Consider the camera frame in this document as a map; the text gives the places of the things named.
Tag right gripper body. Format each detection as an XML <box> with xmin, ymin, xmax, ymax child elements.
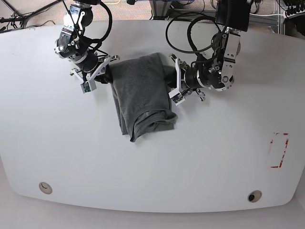
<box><xmin>70</xmin><ymin>54</ymin><xmax>119</xmax><ymax>81</ymax></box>

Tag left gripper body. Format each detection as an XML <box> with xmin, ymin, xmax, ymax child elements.
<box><xmin>169</xmin><ymin>53</ymin><xmax>205</xmax><ymax>102</ymax></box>

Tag grey T-shirt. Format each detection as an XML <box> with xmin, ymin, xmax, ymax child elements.
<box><xmin>110</xmin><ymin>53</ymin><xmax>178</xmax><ymax>142</ymax></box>

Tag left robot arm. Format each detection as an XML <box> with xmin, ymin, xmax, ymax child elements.
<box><xmin>169</xmin><ymin>0</ymin><xmax>253</xmax><ymax>105</ymax></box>

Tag black tripod stand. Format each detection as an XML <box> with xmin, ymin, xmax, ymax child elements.
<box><xmin>0</xmin><ymin>0</ymin><xmax>62</xmax><ymax>33</ymax></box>

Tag red tape rectangle marking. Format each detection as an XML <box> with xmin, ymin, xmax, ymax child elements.
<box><xmin>267</xmin><ymin>133</ymin><xmax>289</xmax><ymax>168</ymax></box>

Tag left table grommet hole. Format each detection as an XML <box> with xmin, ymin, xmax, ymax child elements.
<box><xmin>39</xmin><ymin>182</ymin><xmax>52</xmax><ymax>195</ymax></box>

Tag table grommet hole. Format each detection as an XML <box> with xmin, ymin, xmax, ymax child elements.
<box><xmin>247</xmin><ymin>190</ymin><xmax>262</xmax><ymax>203</ymax></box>
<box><xmin>39</xmin><ymin>182</ymin><xmax>52</xmax><ymax>195</ymax></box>

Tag white power strip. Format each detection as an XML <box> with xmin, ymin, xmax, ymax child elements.
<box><xmin>284</xmin><ymin>10</ymin><xmax>305</xmax><ymax>19</ymax></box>

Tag right table grommet hole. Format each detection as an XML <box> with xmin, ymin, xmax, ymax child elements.
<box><xmin>247</xmin><ymin>190</ymin><xmax>262</xmax><ymax>203</ymax></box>

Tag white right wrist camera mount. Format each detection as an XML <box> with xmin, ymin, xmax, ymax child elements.
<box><xmin>70</xmin><ymin>56</ymin><xmax>116</xmax><ymax>93</ymax></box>

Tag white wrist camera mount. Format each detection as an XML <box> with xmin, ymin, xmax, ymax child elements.
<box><xmin>168</xmin><ymin>58</ymin><xmax>185</xmax><ymax>106</ymax></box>
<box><xmin>70</xmin><ymin>56</ymin><xmax>116</xmax><ymax>93</ymax></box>

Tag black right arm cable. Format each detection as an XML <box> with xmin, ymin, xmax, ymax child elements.
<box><xmin>61</xmin><ymin>0</ymin><xmax>113</xmax><ymax>57</ymax></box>

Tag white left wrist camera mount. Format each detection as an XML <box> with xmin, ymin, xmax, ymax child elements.
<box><xmin>168</xmin><ymin>58</ymin><xmax>185</xmax><ymax>106</ymax></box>

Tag aluminium frame rail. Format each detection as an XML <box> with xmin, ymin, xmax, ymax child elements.
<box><xmin>153</xmin><ymin>9</ymin><xmax>281</xmax><ymax>27</ymax></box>

